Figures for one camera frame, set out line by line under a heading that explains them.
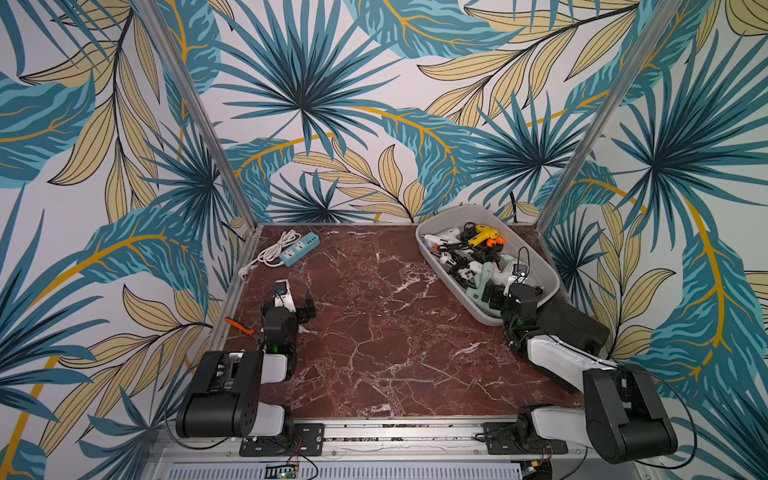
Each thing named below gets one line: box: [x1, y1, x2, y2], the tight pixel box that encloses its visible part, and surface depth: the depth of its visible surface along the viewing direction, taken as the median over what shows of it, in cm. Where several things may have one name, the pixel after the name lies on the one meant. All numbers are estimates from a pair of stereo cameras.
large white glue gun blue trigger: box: [421, 234, 452, 249], surface depth 109 cm
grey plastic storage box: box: [415, 204, 561, 326], surface depth 105 cm
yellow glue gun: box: [468, 224, 499, 247], surface depth 106 cm
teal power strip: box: [279, 231, 321, 267], surface depth 111 cm
